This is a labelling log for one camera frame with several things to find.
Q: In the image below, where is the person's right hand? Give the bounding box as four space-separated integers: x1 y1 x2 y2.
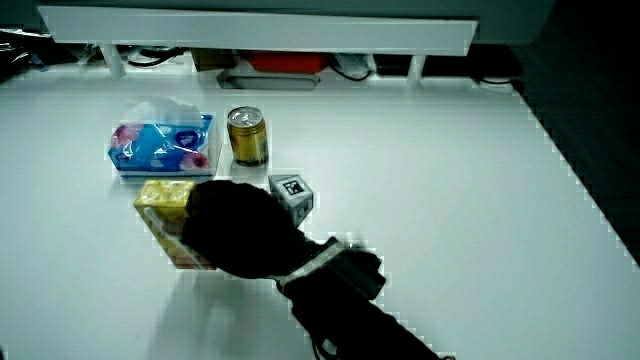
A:
180 174 346 280

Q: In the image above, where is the yellow ice redtea carton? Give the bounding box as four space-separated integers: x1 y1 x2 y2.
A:
133 179 217 271

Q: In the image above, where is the gold drink can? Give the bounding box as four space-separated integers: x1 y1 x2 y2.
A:
226 105 270 167

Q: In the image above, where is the blue floral tissue pack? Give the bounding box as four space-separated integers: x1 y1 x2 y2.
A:
107 96 223 178

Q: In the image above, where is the grey flat device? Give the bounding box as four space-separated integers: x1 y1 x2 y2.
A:
216 69 322 92

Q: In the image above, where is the brown cardboard box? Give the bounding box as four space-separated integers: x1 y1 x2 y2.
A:
190 48 239 73

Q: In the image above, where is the orange box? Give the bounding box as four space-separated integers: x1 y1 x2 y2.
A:
243 50 331 75

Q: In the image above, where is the white desk shelf riser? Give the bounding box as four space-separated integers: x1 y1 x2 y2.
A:
37 4 479 81

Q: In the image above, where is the white plastic bag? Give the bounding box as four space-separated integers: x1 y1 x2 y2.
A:
331 52 377 82

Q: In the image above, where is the black cluttered equipment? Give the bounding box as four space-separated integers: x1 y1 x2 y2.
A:
0 27 52 84

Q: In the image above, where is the black cable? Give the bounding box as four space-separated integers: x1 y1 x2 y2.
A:
126 46 187 69

